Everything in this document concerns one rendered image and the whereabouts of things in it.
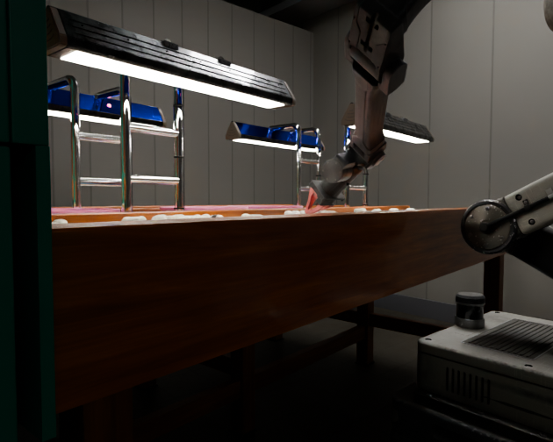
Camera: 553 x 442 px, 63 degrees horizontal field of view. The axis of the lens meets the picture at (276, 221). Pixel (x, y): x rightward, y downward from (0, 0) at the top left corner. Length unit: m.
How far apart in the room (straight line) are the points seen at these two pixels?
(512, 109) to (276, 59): 1.73
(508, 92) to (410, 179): 0.80
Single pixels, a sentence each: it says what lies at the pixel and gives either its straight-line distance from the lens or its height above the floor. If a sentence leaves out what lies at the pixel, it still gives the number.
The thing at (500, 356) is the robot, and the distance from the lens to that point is 1.06.
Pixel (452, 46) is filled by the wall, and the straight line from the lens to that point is 3.26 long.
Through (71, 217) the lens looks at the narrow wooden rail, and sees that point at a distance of 0.96.
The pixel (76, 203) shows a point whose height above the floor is 0.78.
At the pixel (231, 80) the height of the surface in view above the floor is 1.06.
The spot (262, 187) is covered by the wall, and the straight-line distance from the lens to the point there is 3.45.
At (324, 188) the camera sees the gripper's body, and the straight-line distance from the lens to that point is 1.18.
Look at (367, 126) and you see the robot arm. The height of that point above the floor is 0.95.
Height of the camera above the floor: 0.79
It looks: 3 degrees down
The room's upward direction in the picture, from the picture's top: straight up
